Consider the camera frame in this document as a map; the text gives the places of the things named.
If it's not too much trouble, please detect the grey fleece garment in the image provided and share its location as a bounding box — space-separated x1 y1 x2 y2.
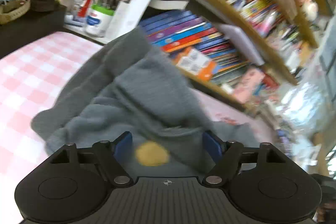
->
31 28 259 178

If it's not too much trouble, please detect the pink cartoon tumbler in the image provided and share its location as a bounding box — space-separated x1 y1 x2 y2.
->
232 67 265 104

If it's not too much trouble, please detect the pink checked tablecloth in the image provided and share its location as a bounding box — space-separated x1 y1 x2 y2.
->
1 32 271 223

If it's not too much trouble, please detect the orange white small box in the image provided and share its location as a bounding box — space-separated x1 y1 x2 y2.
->
174 47 220 81

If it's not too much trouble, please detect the white tablet on books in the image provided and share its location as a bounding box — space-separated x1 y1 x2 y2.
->
214 23 265 66

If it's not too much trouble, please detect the black box on left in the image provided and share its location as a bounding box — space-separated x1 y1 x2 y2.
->
0 5 66 58

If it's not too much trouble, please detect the white green-lidded pen jar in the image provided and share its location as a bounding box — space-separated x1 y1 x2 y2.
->
84 4 114 37

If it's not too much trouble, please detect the row of blue purple books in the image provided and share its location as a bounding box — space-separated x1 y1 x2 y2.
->
139 10 249 86

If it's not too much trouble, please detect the white bookshelf frame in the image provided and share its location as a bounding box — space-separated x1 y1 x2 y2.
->
101 0 151 44

